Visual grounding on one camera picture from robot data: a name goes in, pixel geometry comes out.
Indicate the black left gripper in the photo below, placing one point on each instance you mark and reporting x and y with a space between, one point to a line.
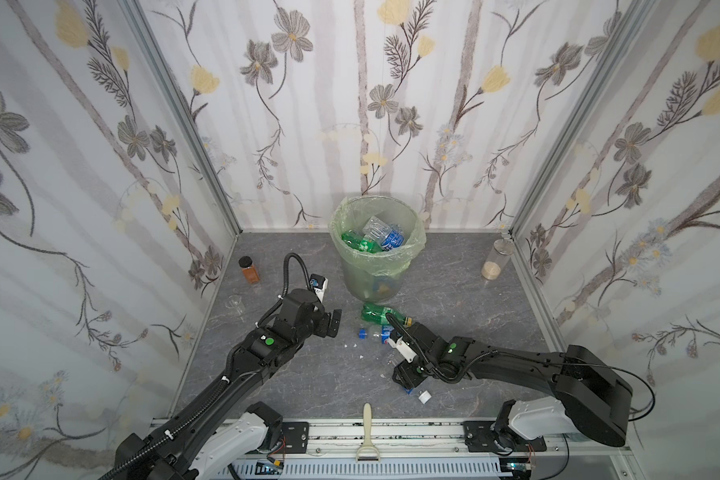
325 322

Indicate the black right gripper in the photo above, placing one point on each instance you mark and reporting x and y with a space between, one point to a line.
411 369

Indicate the green bottle yellow cap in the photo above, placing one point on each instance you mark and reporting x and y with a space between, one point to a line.
360 243
377 314

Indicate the pepsi bottle blue cap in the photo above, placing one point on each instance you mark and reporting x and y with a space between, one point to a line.
379 333

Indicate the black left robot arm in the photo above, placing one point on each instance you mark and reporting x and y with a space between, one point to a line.
193 444

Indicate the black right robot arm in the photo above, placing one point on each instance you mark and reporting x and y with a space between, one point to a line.
580 393

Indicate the mesh bin with green liner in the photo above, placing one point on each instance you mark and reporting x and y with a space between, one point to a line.
376 277

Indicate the brown spice jar black lid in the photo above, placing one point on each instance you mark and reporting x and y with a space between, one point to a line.
249 270

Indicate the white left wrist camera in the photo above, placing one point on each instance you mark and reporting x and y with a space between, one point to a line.
318 285

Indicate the cream handled peeler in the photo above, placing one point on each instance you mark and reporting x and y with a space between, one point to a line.
367 451

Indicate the white perforated cable duct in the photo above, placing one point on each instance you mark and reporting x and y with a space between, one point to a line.
394 468

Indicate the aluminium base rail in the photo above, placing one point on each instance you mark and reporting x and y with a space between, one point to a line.
427 438

